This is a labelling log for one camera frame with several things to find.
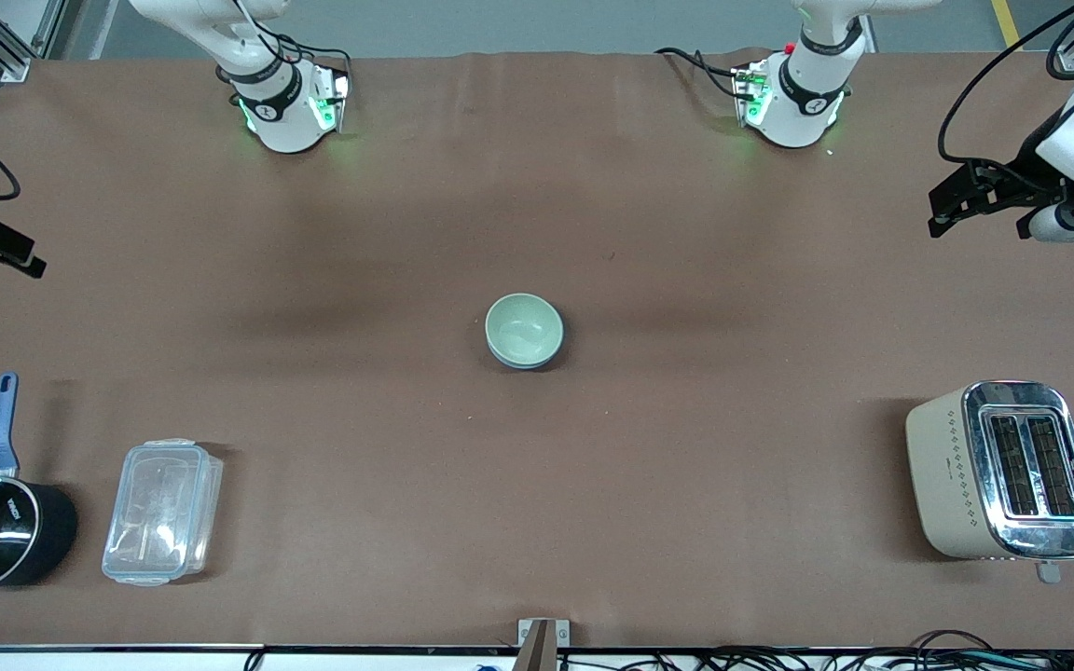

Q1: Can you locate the blue bowl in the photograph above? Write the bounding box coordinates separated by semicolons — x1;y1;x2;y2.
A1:
487;337;564;372

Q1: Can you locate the black saucepan blue handle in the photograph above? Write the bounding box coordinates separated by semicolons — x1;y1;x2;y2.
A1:
0;373;79;594

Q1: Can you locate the black left base cable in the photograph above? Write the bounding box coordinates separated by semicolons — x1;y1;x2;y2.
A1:
655;47;745;100

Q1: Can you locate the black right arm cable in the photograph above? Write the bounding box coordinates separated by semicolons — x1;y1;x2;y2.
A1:
220;0;353;105

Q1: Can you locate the black cable bundle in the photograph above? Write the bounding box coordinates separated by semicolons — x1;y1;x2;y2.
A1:
556;630;1074;671

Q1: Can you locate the clear plastic food container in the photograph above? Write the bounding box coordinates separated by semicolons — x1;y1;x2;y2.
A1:
102;438;225;587

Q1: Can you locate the beige chrome toaster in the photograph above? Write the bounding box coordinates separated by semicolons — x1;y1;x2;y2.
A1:
905;380;1074;586

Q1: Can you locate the brown camera mount post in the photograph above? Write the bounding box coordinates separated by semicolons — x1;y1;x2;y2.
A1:
520;623;558;671

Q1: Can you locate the metal base connector plate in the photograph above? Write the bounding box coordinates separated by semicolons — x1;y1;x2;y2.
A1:
310;67;352;134
732;63;773;129

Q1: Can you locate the green bowl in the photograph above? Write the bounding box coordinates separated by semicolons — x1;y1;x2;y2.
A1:
485;293;565;367

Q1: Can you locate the grey metal camera bracket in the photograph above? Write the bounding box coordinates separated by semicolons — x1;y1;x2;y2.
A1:
517;619;571;648

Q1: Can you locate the aluminium frame profile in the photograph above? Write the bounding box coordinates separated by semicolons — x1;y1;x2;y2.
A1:
0;0;67;81

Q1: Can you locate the brown table cover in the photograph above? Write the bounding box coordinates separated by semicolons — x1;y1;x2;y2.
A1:
0;51;1074;650

